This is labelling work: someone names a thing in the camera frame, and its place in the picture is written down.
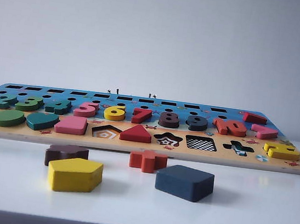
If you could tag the dark blue square block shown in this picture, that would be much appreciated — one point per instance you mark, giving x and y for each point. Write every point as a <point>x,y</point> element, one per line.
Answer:
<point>183,182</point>

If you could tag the red minus sign piece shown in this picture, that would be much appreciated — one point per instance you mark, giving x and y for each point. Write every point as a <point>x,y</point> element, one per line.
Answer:
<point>254,118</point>

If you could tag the pink greater-than sign piece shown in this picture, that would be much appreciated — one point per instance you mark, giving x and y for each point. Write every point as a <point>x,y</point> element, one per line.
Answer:
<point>267,134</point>

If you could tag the yellow equals sign piece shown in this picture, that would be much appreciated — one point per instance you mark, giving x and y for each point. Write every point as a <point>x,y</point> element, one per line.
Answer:
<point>280,154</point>

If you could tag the orange number ten piece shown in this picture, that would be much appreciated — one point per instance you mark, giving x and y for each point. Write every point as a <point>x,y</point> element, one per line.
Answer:
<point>224,127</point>

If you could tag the dark blue number nine piece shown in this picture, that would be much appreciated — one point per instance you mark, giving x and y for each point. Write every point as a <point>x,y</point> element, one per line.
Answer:
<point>196,128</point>

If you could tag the wooden number shape puzzle board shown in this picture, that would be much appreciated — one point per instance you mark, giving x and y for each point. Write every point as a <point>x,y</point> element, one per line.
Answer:
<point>210,156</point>

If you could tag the brown number eight piece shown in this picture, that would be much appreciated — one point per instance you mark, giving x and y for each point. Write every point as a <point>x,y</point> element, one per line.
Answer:
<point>169,125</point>

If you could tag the red number seven piece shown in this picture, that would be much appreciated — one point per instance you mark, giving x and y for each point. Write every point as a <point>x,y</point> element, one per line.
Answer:
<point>139,117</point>

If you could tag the red triangle shape block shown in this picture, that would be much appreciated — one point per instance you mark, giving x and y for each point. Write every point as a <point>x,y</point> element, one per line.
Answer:
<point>136,135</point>

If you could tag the orange cross shape block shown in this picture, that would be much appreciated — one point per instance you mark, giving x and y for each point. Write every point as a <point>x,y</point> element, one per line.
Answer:
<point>147,161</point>

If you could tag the yellow number six piece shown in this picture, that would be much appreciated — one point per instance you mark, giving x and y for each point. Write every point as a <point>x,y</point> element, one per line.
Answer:
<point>110,116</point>

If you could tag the pink number five piece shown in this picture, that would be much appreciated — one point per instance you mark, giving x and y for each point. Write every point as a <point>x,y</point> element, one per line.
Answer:
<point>83,113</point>

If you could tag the pink trapezoid shape block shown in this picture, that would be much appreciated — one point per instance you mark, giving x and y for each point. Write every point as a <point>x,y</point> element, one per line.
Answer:
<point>70,126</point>

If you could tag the teal number four piece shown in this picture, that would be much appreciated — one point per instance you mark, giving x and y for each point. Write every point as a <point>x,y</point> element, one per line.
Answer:
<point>56,108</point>

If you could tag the brown star shape block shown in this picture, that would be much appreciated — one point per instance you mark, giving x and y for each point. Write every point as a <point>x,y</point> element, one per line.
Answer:
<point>64,151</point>

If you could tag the yellow pentagon shape block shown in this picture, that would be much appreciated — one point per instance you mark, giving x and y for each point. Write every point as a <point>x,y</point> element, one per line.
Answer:
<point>75,175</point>

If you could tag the teal teardrop shape block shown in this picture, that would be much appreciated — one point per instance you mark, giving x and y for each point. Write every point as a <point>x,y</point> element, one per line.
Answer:
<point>40,122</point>

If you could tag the green number three piece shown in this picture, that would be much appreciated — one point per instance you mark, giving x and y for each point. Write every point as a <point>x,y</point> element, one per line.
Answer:
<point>34,102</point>

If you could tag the green oval shape block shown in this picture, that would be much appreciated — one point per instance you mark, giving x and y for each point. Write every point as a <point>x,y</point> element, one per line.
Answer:
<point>8,119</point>

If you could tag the teal number two piece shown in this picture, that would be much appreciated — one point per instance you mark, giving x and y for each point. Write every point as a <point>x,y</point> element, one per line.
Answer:
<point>0,103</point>

